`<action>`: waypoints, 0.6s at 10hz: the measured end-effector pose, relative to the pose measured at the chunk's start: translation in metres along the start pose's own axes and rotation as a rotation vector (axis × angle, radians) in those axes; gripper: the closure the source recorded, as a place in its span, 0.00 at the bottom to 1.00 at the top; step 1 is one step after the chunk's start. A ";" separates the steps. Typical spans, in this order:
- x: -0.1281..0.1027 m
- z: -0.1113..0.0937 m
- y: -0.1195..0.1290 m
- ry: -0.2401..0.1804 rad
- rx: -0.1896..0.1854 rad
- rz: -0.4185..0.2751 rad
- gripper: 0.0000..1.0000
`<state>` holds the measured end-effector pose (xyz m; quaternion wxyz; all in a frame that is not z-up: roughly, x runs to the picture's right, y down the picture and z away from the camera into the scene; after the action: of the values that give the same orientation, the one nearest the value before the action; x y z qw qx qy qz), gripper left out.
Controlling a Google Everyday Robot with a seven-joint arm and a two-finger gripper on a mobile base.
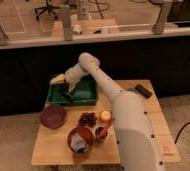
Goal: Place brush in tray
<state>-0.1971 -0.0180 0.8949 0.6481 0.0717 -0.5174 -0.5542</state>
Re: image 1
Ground black remote block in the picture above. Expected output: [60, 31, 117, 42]
[135, 84, 152, 98]

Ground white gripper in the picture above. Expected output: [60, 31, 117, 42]
[63, 70, 79, 104]

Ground yellow round toy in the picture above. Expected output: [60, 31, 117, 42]
[99, 111, 112, 123]

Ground grey railing barrier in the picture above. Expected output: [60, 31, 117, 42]
[0, 0, 190, 49]

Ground dark grape bunch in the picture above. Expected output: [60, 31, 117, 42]
[78, 112, 97, 128]

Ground white cloth in bowl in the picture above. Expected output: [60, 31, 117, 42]
[71, 133, 88, 151]

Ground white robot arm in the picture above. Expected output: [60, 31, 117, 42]
[65, 53, 165, 171]

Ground black cable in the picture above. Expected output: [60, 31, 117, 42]
[174, 119, 190, 145]

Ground green plastic tray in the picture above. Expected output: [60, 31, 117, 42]
[47, 76, 99, 106]

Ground orange bowl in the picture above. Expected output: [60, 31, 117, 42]
[67, 127, 94, 153]

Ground purple plate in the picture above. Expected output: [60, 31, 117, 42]
[40, 104, 67, 129]

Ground black office chair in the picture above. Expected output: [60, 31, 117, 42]
[34, 0, 58, 21]

